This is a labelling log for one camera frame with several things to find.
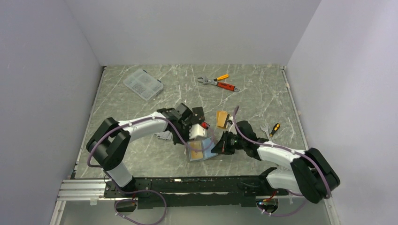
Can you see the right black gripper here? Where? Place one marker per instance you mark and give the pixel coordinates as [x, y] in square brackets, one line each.
[222, 146]

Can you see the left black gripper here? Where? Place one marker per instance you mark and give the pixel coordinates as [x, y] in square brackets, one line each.
[186, 138]

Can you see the black card wallet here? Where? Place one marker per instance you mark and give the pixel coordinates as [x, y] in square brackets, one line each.
[198, 115]

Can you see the grey card holder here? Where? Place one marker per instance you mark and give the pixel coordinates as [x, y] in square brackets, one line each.
[210, 154]

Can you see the single gold credit card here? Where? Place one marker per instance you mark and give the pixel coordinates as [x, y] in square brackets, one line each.
[195, 146]

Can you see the silver credit cards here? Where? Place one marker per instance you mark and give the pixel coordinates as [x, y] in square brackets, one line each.
[166, 135]

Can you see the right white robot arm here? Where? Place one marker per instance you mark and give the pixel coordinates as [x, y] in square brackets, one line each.
[303, 172]

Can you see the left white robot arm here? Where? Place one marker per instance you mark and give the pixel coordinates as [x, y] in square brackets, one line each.
[110, 141]

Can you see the red adjustable wrench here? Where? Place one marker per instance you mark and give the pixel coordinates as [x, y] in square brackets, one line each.
[222, 85]

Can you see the yellow black screwdriver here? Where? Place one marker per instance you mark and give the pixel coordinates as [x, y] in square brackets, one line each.
[274, 129]

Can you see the clear plastic organizer box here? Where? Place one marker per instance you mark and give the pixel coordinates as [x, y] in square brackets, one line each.
[143, 84]

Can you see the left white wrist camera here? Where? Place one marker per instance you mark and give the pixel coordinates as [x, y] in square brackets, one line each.
[197, 132]

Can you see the orange handled pliers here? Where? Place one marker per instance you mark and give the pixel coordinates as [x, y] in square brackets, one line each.
[204, 80]

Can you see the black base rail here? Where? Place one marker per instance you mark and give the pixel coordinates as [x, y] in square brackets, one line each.
[196, 191]

